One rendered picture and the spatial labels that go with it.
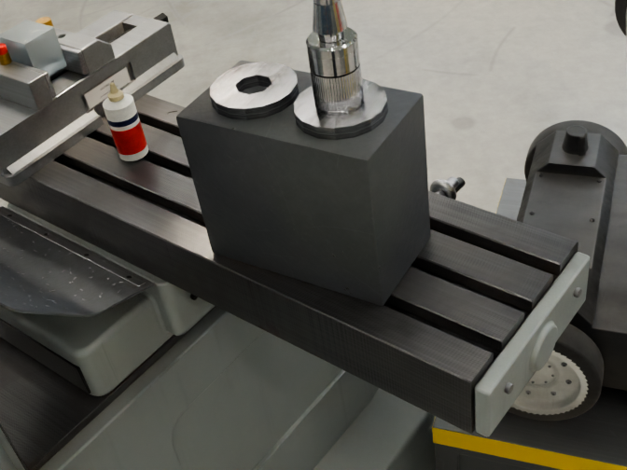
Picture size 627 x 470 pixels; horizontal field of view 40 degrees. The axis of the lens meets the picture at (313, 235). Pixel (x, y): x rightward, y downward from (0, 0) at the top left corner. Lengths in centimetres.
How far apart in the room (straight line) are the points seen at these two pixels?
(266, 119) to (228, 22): 280
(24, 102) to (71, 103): 6
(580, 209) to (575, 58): 166
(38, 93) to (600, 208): 92
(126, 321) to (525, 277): 50
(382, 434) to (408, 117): 97
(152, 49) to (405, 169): 59
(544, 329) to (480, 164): 176
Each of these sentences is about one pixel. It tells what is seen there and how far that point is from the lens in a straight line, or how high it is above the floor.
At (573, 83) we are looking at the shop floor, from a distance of 302.
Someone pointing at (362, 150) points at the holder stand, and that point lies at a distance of 78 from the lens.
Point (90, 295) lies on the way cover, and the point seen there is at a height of 87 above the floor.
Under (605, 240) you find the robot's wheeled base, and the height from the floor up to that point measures 58.
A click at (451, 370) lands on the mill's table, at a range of 83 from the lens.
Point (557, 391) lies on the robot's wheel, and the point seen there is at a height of 46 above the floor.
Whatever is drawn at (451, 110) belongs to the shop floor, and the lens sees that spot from 289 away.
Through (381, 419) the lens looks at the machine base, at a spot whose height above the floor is 20.
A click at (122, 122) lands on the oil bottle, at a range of 115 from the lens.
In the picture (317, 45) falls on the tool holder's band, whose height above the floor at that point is 120.
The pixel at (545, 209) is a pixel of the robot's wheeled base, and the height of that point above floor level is 59.
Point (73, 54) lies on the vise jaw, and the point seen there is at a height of 103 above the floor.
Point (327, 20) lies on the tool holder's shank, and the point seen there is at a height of 122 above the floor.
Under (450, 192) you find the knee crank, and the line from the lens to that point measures 169.
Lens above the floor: 156
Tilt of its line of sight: 40 degrees down
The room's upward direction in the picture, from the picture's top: 9 degrees counter-clockwise
